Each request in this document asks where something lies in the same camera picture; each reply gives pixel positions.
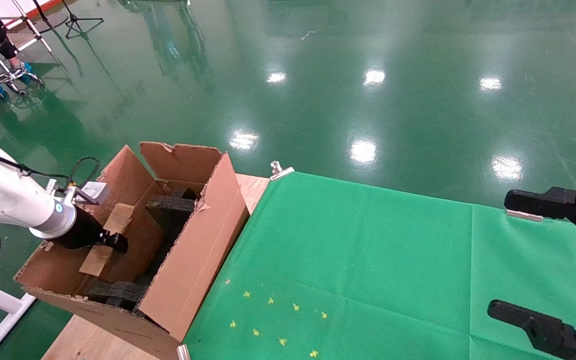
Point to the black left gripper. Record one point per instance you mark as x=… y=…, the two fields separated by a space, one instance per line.
x=80 y=232

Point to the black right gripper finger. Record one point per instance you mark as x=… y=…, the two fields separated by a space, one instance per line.
x=548 y=332
x=558 y=205

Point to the small taped cardboard box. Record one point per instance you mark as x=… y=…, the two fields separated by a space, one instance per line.
x=138 y=245

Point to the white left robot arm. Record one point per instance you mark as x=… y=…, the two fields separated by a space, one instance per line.
x=3 y=195

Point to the large open cardboard carton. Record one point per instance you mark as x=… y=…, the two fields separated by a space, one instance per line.
x=193 y=270

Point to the black foam insert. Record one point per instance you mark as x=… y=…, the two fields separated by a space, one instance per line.
x=118 y=290
x=170 y=205

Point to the green table cloth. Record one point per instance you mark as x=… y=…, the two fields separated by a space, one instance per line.
x=393 y=250

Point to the chrome stool base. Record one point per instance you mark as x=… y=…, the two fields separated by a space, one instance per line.
x=10 y=75

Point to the black tripod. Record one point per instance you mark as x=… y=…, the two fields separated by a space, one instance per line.
x=73 y=19

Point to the black round base stand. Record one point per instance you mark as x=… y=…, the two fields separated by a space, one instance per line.
x=55 y=22

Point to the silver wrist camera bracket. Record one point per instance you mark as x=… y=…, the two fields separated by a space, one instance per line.
x=93 y=192

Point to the white metal frame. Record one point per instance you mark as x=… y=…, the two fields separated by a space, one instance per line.
x=3 y=300

